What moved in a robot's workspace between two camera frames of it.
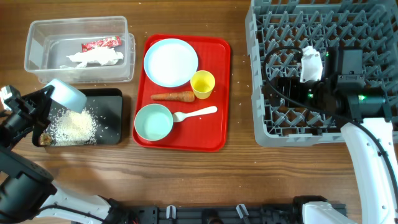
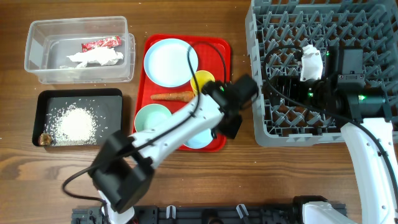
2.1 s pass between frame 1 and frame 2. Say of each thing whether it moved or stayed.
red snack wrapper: stayed
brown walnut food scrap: stayed
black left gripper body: moved
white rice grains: stayed
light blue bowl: moved
